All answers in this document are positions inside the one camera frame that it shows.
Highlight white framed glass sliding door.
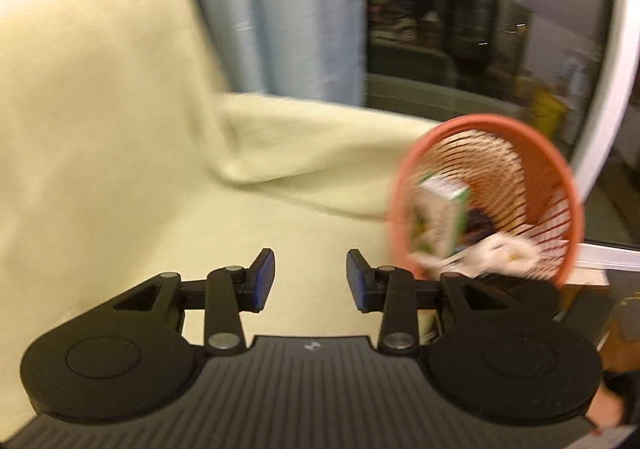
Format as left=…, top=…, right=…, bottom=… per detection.
left=365, top=0, right=640, bottom=275

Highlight green and white box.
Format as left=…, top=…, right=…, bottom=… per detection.
left=407, top=173, right=472, bottom=264

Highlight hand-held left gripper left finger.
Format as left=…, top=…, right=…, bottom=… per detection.
left=114, top=248, right=277, bottom=357

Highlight dark purple object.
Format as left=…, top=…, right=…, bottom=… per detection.
left=466, top=210, right=497, bottom=239

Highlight cream cloth-covered sofa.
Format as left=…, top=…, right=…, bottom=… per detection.
left=0, top=0, right=443, bottom=436

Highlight orange plastic mesh basket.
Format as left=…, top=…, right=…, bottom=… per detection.
left=387, top=114, right=585, bottom=292

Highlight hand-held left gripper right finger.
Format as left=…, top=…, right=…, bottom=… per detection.
left=346, top=249, right=507, bottom=356

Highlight grey blue curtain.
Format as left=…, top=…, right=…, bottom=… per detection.
left=127, top=0, right=369, bottom=108

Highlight white tissue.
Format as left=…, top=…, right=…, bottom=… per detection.
left=407, top=234, right=540, bottom=280

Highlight yellow bucket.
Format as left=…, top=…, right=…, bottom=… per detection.
left=531, top=88, right=569, bottom=138

